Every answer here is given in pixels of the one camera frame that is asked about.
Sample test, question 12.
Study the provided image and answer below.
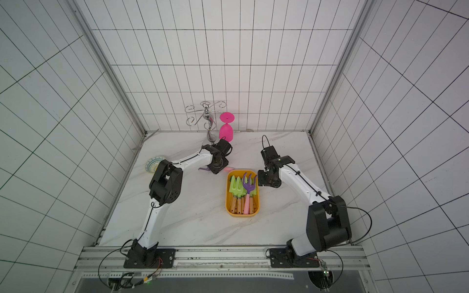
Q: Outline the purple rake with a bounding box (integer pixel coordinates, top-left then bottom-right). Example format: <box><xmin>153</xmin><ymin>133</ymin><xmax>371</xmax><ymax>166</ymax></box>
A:
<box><xmin>199</xmin><ymin>166</ymin><xmax>234</xmax><ymax>172</ymax></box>
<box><xmin>243</xmin><ymin>173</ymin><xmax>256</xmax><ymax>214</ymax></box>

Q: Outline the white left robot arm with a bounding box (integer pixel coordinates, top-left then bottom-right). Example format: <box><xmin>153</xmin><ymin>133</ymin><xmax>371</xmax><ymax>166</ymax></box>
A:
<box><xmin>136</xmin><ymin>139</ymin><xmax>232</xmax><ymax>250</ymax></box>

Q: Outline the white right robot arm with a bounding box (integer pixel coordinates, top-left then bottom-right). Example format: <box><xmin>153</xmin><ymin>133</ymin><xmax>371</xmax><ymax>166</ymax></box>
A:
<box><xmin>258</xmin><ymin>146</ymin><xmax>352</xmax><ymax>258</ymax></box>

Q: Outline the yellow storage box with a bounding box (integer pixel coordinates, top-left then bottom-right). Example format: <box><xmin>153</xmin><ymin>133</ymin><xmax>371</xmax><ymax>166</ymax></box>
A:
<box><xmin>225</xmin><ymin>169</ymin><xmax>260</xmax><ymax>217</ymax></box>

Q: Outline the pink plastic goblet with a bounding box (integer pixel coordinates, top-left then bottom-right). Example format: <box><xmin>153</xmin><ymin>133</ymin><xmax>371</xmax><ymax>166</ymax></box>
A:
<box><xmin>219</xmin><ymin>112</ymin><xmax>235</xmax><ymax>142</ymax></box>

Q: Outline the chrome cup holder stand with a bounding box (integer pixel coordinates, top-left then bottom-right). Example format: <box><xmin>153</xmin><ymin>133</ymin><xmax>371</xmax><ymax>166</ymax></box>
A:
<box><xmin>184</xmin><ymin>100</ymin><xmax>227</xmax><ymax>145</ymax></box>

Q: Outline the blue yellow patterned bowl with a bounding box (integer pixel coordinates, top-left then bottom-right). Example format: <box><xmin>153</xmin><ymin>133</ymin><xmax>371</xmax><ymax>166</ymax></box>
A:
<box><xmin>145</xmin><ymin>155</ymin><xmax>166</xmax><ymax>174</ymax></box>

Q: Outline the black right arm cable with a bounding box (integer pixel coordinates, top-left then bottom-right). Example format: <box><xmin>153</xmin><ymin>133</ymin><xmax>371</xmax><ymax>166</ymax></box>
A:
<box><xmin>261</xmin><ymin>134</ymin><xmax>373</xmax><ymax>246</ymax></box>

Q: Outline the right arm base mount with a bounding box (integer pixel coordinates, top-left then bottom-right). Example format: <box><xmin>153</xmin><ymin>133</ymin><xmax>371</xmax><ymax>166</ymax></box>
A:
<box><xmin>267</xmin><ymin>240</ymin><xmax>321</xmax><ymax>269</ymax></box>

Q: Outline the aluminium front rail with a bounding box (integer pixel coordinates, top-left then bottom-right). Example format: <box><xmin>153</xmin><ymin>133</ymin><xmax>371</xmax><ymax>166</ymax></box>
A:
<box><xmin>71</xmin><ymin>245</ymin><xmax>371</xmax><ymax>284</ymax></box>

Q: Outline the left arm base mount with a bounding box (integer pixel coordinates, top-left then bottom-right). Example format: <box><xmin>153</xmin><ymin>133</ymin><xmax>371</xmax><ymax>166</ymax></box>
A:
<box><xmin>123</xmin><ymin>239</ymin><xmax>176</xmax><ymax>269</ymax></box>

